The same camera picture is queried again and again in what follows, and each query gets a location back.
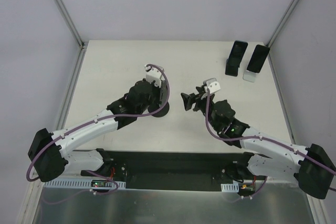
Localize black round-base phone stand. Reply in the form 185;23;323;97
148;103;170;118

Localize silver phone stand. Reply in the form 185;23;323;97
243;69;258;83

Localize blue-edged black phone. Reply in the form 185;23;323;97
227;40;248;68

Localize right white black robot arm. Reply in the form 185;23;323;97
181;81;335;199

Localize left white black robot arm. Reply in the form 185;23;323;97
26;79;170;182

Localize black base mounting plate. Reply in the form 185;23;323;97
95;151;264;191

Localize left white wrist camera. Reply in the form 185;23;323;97
144;65;164;88

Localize right white cable duct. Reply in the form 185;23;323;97
220;181;256;193

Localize white cable duct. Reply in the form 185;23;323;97
220;181;256;193
44;178;116;190

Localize left white cable duct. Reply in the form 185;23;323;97
44;178;116;190

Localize left aluminium frame post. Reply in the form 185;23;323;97
54;0;86;49

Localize aluminium frame post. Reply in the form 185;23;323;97
266;0;301;48
54;0;86;49

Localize right aluminium frame post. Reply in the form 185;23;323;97
266;0;301;48

